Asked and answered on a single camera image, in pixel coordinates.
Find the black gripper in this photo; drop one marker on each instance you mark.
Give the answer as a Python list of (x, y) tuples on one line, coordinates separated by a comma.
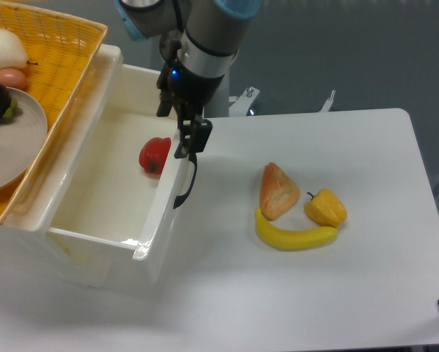
[(186, 78)]

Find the white drawer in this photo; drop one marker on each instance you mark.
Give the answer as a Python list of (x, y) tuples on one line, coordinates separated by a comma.
[(114, 222)]

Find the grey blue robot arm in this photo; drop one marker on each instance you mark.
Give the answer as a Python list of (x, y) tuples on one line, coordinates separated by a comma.
[(199, 41)]

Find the white drawer cabinet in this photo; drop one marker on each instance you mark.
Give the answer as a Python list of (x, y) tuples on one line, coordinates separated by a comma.
[(26, 240)]

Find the red bell pepper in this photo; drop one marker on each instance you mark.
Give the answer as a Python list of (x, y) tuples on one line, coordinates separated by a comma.
[(153, 155)]

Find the orange bread piece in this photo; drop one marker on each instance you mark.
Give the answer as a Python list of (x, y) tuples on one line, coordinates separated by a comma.
[(278, 194)]

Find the yellow wicker basket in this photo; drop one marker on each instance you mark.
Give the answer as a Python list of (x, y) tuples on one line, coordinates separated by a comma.
[(61, 48)]

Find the yellow banana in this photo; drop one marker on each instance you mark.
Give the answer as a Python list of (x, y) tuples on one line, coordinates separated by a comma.
[(292, 240)]

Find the grey round plate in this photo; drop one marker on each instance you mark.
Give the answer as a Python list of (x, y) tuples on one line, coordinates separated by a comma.
[(21, 137)]

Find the yellow bell pepper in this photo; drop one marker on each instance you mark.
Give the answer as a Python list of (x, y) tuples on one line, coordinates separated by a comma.
[(325, 208)]

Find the pink peach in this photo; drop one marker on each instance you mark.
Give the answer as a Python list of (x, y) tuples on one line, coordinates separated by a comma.
[(11, 77)]

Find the white pear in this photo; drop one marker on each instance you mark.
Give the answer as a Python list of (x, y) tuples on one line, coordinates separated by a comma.
[(12, 52)]

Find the white table bracket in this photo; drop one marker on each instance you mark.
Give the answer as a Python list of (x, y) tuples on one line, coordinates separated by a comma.
[(242, 105)]

